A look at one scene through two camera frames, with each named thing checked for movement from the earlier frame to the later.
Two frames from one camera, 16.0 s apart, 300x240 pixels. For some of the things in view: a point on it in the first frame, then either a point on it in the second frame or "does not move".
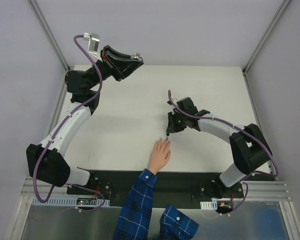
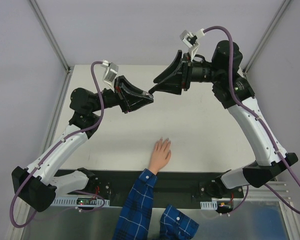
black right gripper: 172,122 → 185,72
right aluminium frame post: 282,7 does not move
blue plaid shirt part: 175,225 does not move
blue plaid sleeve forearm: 134,220 does not move
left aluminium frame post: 49,35 does not move
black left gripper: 109,62 → 120,94
